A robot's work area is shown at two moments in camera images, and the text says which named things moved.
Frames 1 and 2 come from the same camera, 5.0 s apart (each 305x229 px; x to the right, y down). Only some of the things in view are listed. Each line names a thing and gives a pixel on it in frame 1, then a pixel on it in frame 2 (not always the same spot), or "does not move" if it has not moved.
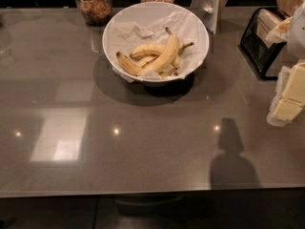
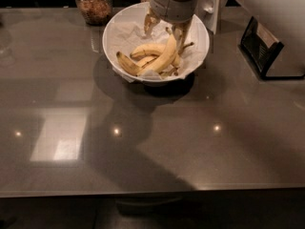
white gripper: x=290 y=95 → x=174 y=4
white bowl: x=155 y=43 does not move
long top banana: x=169 y=54 does not move
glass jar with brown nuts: x=93 y=3 does not move
